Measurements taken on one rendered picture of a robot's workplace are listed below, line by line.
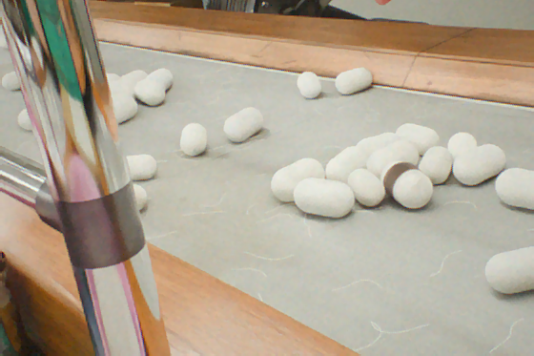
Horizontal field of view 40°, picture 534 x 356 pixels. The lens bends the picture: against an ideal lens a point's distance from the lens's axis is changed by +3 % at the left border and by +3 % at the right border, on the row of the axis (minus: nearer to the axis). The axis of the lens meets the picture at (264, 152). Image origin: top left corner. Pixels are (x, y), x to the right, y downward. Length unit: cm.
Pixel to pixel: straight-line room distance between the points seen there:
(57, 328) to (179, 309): 8
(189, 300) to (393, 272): 10
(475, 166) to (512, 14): 231
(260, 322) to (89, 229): 10
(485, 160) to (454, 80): 17
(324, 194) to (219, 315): 13
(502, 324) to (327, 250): 10
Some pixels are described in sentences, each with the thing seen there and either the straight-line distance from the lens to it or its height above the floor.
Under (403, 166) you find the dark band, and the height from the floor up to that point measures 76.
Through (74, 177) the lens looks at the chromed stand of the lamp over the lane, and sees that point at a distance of 21.
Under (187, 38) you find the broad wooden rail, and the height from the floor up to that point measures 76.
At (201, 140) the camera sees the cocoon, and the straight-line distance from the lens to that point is 52.
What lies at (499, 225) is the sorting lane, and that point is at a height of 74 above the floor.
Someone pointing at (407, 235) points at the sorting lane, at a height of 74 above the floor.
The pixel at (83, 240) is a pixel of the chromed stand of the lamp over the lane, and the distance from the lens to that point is 22.
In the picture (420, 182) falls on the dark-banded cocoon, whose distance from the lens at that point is 40.
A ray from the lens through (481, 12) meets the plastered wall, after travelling 279.
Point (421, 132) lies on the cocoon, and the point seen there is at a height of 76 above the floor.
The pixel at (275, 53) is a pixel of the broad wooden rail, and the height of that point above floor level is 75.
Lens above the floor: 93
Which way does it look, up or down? 22 degrees down
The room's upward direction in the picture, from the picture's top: 9 degrees counter-clockwise
